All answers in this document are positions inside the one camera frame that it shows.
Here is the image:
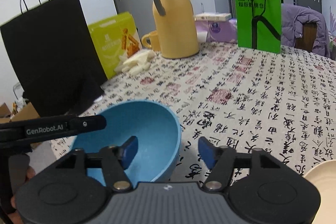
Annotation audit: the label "blue bowl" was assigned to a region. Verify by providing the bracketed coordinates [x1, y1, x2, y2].
[71, 100, 181, 185]

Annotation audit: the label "cream plate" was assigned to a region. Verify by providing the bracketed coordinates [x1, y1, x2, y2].
[303, 159, 335, 206]

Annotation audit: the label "person left hand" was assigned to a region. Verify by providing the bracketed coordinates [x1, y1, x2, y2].
[7, 166, 36, 224]

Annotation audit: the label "white rubber gloves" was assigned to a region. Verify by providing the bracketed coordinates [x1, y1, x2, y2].
[114, 50, 155, 76]

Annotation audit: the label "calligraphy print tablecloth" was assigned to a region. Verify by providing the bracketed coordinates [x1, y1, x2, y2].
[51, 43, 335, 183]

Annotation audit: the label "black paper shopping bag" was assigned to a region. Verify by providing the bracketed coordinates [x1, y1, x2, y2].
[1, 0, 107, 117]

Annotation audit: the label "yellow mug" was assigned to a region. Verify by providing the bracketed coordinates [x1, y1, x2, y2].
[141, 31, 161, 52]

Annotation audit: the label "yellow-green snack box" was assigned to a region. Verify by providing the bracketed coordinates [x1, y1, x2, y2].
[88, 12, 142, 79]

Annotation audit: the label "purple tissue pack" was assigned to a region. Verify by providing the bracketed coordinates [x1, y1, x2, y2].
[195, 19, 238, 43]

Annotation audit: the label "yellow thermos jug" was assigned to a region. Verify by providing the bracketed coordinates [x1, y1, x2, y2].
[153, 0, 199, 59]

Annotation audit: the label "white flat box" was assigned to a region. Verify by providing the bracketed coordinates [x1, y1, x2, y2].
[194, 12, 232, 22]

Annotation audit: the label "wooden chair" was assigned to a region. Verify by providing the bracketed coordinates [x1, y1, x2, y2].
[295, 23, 317, 52]

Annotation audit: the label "green paper shopping bag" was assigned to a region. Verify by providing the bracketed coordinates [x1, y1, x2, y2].
[235, 0, 282, 53]

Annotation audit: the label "purple puffer jacket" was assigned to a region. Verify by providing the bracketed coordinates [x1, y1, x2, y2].
[281, 3, 330, 58]

